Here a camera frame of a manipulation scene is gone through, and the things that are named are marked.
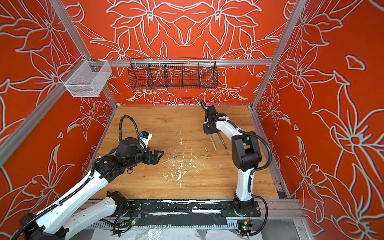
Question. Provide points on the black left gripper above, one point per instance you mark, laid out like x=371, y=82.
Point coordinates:
x=156, y=157

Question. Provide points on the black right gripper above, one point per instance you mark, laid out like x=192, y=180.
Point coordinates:
x=206, y=131

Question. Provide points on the green pen body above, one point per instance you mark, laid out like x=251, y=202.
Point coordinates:
x=222, y=140

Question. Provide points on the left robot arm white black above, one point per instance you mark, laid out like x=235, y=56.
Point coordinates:
x=59, y=220

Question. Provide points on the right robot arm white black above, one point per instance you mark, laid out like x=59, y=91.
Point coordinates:
x=246, y=154

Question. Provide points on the beige pen on table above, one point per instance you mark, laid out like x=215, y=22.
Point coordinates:
x=169, y=160

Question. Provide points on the clear mesh bin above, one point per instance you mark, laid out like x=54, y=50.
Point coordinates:
x=86, y=79

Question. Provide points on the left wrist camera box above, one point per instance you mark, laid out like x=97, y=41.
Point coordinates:
x=145, y=137

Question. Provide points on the white cable duct strip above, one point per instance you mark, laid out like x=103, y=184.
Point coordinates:
x=231, y=224

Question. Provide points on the black wire basket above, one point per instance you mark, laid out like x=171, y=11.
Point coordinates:
x=173, y=74

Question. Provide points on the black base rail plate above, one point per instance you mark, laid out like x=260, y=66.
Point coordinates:
x=225, y=208

